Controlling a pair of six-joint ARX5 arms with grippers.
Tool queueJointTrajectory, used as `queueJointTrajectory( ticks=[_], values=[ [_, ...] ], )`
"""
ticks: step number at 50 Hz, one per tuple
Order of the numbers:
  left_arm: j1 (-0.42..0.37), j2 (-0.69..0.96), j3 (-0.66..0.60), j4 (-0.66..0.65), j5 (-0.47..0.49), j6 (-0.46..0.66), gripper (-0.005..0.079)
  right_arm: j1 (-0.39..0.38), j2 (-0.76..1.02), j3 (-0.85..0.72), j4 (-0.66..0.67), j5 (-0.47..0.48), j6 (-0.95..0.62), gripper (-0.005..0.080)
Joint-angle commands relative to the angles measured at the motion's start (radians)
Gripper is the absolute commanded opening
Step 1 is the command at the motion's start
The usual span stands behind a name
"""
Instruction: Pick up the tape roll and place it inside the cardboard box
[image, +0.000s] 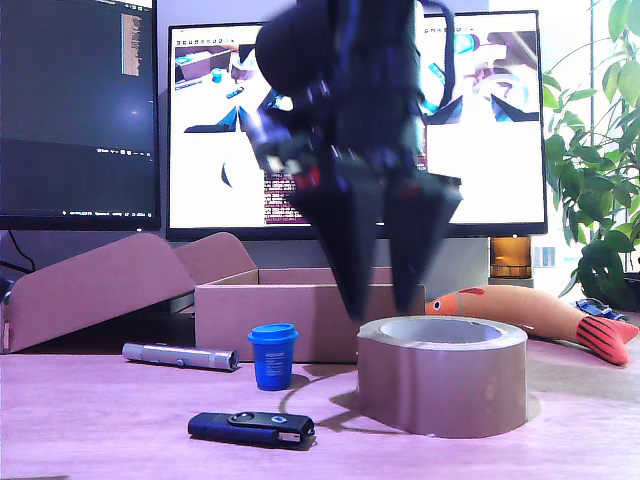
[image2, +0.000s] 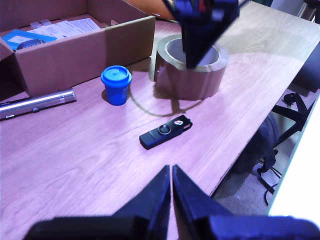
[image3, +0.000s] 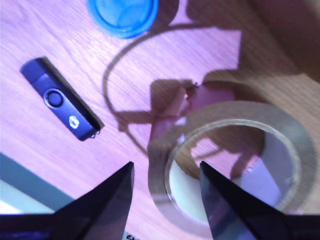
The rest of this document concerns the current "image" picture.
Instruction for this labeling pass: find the green leafy plant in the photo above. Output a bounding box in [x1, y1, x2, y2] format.
[542, 0, 640, 311]

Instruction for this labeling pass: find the small blue lidded cup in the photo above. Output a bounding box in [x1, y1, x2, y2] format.
[247, 323, 300, 392]

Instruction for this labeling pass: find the open brown cardboard box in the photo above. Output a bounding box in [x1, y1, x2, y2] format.
[0, 232, 426, 364]

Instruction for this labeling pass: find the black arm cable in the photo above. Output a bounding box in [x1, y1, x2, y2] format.
[422, 0, 457, 119]

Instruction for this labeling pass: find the black USB flash drive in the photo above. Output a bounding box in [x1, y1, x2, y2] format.
[187, 410, 317, 451]

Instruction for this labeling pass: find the blue strap with buckle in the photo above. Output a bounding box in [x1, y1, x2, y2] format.
[574, 297, 626, 321]

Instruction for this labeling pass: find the silver metal flashlight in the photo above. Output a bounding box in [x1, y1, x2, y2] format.
[122, 342, 240, 374]

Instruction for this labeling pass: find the black monitor with dark screen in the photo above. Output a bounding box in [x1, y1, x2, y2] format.
[0, 0, 162, 232]

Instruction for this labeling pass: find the brown packing tape roll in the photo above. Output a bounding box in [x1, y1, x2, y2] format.
[356, 315, 529, 440]

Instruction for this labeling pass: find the black monitor with bright screen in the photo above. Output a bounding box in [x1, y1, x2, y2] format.
[165, 9, 549, 242]

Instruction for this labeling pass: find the orange fish toy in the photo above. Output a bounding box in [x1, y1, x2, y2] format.
[424, 285, 640, 367]

